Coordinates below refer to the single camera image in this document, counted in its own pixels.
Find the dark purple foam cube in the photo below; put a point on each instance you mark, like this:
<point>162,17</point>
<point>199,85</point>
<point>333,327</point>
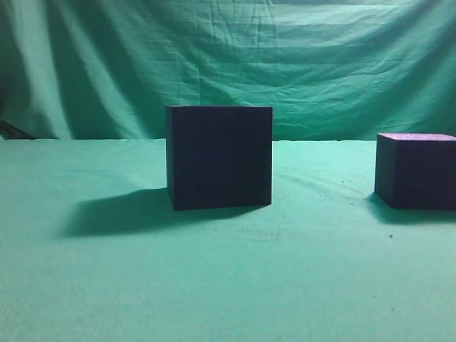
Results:
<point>219,156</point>

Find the purple foam groove block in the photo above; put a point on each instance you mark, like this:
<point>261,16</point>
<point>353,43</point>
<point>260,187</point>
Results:
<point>415,170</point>

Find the green backdrop cloth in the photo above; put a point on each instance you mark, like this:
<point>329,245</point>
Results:
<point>332,70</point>

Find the green table cloth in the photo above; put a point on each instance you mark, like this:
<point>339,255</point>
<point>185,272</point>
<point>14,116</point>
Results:
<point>91,250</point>

